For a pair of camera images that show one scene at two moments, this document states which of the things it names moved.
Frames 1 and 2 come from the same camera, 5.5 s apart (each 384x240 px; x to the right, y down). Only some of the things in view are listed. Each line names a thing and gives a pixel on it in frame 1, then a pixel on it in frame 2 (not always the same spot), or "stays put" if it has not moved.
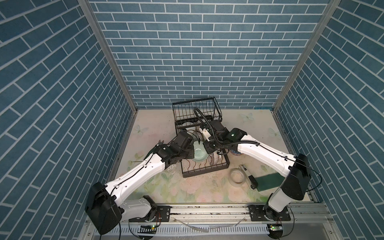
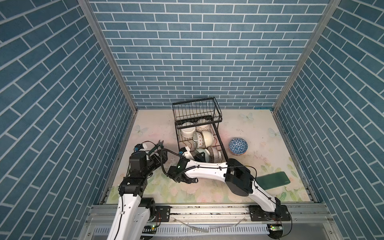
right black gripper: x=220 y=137 → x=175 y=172
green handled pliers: x=159 y=144 stays put
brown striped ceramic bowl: x=216 y=158 stays put
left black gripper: x=191 y=151 → x=163 y=158
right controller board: x=276 y=231 stays put
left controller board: x=148 y=229 stays put
